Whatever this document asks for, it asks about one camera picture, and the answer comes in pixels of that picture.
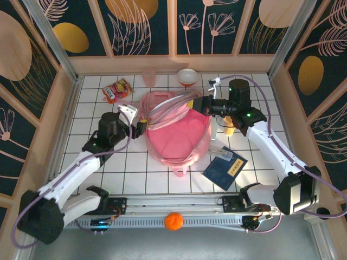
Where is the pink school backpack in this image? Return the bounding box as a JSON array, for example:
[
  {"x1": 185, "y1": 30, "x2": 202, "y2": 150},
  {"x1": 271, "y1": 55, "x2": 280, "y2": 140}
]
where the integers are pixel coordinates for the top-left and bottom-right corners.
[{"x1": 139, "y1": 90, "x2": 213, "y2": 178}]

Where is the light blue pencil box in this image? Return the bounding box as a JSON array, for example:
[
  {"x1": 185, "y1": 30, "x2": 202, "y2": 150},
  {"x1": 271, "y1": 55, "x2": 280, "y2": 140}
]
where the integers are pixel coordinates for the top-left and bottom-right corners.
[{"x1": 210, "y1": 119, "x2": 219, "y2": 141}]

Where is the yellow glue bottle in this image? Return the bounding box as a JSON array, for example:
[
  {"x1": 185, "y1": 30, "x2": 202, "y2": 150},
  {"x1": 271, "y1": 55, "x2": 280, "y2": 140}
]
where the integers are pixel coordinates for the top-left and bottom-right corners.
[{"x1": 223, "y1": 116, "x2": 236, "y2": 136}]

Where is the clear plastic pen pouch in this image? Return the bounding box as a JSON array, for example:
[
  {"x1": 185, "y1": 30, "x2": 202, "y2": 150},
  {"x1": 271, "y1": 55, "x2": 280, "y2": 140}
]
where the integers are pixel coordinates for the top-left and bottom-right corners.
[{"x1": 208, "y1": 146, "x2": 234, "y2": 163}]

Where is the dark blue notebook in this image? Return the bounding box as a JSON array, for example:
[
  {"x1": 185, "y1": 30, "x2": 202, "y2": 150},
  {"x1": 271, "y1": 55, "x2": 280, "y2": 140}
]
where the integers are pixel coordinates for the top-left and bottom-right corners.
[{"x1": 202, "y1": 146, "x2": 249, "y2": 191}]

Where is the colourful candy snack bag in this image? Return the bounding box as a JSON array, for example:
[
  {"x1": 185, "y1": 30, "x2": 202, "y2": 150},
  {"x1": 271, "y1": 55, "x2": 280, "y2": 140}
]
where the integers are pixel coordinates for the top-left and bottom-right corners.
[{"x1": 101, "y1": 77, "x2": 136, "y2": 105}]

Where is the orange bowl white inside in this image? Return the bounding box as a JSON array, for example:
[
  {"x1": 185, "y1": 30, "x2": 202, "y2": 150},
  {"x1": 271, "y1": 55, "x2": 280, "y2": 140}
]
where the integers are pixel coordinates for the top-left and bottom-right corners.
[{"x1": 177, "y1": 68, "x2": 198, "y2": 87}]

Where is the pink translucent plastic cup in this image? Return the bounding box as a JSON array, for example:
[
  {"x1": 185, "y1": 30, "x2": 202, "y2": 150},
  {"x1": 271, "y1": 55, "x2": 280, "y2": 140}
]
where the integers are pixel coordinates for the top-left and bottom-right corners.
[{"x1": 142, "y1": 68, "x2": 157, "y2": 87}]

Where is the orange ball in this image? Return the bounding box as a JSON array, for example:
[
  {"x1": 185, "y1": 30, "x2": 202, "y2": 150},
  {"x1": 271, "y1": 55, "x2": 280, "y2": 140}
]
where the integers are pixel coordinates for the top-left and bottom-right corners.
[{"x1": 164, "y1": 212, "x2": 184, "y2": 231}]

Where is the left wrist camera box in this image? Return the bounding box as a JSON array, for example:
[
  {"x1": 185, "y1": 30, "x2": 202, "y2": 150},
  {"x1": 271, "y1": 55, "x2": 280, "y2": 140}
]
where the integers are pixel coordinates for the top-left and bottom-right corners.
[{"x1": 117, "y1": 104, "x2": 139, "y2": 126}]

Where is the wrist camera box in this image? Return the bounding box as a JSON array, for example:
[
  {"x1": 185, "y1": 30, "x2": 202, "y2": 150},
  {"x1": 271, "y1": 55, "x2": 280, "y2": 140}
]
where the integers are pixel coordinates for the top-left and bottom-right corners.
[
  {"x1": 206, "y1": 77, "x2": 222, "y2": 93},
  {"x1": 117, "y1": 104, "x2": 139, "y2": 126}
]

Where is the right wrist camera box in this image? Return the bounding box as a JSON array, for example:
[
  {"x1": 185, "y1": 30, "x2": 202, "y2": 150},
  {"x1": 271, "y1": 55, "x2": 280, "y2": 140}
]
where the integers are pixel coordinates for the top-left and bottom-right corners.
[{"x1": 206, "y1": 77, "x2": 222, "y2": 93}]

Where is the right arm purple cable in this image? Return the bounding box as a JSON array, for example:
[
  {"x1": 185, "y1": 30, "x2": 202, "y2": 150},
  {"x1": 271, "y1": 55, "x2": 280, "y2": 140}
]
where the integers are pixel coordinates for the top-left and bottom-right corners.
[{"x1": 216, "y1": 75, "x2": 347, "y2": 234}]

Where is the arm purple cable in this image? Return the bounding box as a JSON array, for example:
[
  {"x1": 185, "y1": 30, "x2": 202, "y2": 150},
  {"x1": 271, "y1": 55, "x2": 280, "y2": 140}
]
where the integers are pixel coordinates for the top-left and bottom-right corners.
[
  {"x1": 10, "y1": 107, "x2": 133, "y2": 249},
  {"x1": 216, "y1": 75, "x2": 347, "y2": 234}
]

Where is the right aluminium frame post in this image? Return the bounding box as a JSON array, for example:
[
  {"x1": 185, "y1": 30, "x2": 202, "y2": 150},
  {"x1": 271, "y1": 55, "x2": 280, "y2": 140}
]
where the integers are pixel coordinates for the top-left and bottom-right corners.
[{"x1": 267, "y1": 0, "x2": 318, "y2": 81}]

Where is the aluminium frame post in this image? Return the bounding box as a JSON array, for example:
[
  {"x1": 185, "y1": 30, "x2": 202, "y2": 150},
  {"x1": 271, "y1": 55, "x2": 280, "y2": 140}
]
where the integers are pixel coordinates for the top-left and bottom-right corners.
[
  {"x1": 267, "y1": 0, "x2": 318, "y2": 81},
  {"x1": 22, "y1": 0, "x2": 80, "y2": 83}
]

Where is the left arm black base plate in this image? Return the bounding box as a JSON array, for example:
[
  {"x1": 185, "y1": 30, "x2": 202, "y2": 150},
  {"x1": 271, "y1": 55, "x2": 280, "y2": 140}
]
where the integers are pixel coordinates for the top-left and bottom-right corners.
[{"x1": 78, "y1": 197, "x2": 127, "y2": 216}]

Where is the aluminium mounting rail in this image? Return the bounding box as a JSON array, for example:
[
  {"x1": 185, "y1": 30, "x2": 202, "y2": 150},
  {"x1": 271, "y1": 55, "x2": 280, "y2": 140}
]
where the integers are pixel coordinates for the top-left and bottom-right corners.
[{"x1": 27, "y1": 191, "x2": 318, "y2": 216}]

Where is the slotted grey cable tray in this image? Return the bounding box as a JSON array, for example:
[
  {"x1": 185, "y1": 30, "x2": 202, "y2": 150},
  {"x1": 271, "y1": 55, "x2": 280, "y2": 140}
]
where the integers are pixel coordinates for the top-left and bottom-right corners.
[{"x1": 36, "y1": 216, "x2": 246, "y2": 231}]

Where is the left aluminium frame post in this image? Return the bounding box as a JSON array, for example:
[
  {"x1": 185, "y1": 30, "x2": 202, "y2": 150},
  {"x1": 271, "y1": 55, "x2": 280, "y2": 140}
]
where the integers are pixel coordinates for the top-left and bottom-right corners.
[{"x1": 22, "y1": 0, "x2": 80, "y2": 83}]

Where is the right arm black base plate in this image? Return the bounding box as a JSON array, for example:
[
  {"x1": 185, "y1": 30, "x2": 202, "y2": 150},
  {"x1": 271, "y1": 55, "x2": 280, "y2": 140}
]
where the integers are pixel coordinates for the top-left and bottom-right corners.
[{"x1": 222, "y1": 195, "x2": 272, "y2": 213}]

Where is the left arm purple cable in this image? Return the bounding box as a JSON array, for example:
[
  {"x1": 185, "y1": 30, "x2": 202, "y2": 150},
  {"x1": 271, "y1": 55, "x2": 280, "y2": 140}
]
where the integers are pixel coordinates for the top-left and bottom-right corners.
[{"x1": 10, "y1": 107, "x2": 133, "y2": 249}]

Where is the beige corner camera box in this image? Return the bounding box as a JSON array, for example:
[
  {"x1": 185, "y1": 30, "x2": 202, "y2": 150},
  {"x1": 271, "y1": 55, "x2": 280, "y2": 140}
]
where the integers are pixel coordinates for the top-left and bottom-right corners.
[{"x1": 305, "y1": 207, "x2": 331, "y2": 224}]

